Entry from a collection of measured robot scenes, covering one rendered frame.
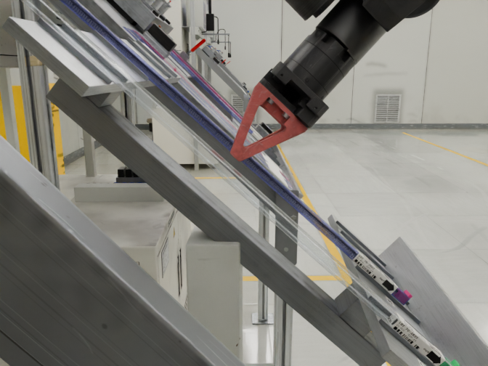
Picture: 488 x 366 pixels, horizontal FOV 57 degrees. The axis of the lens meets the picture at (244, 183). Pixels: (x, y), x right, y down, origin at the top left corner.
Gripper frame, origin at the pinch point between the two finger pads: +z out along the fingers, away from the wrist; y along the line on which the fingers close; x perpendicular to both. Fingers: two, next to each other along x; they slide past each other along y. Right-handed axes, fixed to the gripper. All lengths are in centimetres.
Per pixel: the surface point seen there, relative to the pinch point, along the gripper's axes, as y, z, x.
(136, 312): 31.3, 5.4, -0.8
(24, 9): -40, 10, -44
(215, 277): 0.6, 12.2, 7.4
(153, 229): -58, 32, 1
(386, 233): -223, -9, 118
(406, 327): 10.5, 0.9, 21.1
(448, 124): -713, -224, 279
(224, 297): 0.5, 13.3, 9.7
